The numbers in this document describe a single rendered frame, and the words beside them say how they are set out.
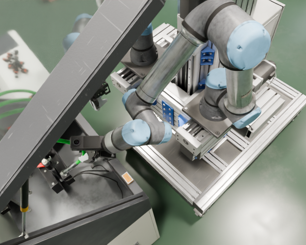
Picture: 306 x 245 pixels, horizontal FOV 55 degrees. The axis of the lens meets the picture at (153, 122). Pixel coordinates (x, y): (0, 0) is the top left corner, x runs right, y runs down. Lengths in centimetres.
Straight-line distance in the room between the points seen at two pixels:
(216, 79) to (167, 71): 32
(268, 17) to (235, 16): 75
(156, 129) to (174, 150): 128
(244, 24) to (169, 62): 25
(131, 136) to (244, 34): 40
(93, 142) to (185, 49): 42
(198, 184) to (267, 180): 59
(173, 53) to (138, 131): 26
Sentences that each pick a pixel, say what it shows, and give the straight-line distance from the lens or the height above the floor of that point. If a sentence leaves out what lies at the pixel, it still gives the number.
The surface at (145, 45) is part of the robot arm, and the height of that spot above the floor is 116.
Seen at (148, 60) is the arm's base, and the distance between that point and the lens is 155.
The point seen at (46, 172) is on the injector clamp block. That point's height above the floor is 98.
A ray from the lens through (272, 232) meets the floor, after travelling 232.
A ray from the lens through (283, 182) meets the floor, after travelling 246.
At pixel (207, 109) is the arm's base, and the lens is 132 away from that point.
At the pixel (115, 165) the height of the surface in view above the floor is 95.
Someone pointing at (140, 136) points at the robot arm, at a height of 144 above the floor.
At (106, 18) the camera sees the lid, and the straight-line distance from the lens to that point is 55.
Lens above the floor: 218
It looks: 58 degrees down
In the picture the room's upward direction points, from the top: 8 degrees counter-clockwise
